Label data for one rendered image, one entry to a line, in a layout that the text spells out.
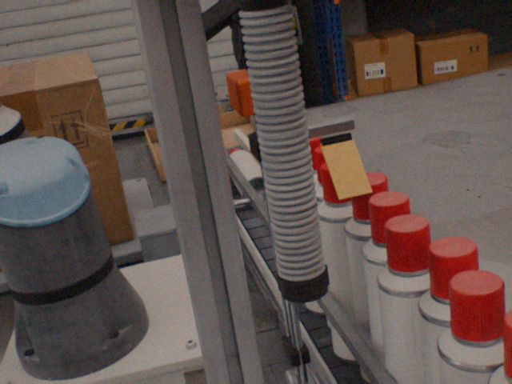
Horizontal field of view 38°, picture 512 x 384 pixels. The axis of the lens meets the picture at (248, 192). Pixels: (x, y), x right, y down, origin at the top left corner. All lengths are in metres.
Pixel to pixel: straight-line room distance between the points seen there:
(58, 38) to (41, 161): 4.27
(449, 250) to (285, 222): 0.12
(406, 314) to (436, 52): 4.05
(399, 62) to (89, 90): 3.52
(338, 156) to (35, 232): 0.32
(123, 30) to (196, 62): 4.45
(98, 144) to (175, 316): 0.38
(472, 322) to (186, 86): 0.26
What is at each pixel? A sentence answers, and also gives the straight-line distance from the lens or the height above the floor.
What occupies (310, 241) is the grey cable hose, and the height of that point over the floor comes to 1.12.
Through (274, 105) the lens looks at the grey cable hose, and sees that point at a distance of 0.43.
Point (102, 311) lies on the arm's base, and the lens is 0.82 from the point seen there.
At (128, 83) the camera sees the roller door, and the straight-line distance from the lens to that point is 5.04.
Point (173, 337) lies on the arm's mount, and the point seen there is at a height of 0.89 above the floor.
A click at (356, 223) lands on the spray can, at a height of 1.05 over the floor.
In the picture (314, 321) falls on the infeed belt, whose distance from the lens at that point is 0.84.
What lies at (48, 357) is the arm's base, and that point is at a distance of 0.83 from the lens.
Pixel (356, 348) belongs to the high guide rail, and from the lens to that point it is 0.64.
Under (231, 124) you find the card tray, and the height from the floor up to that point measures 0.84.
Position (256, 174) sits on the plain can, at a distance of 1.16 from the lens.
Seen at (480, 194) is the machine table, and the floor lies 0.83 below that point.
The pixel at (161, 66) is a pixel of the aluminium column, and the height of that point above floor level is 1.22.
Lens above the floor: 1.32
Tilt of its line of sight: 21 degrees down
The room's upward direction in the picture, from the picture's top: 9 degrees counter-clockwise
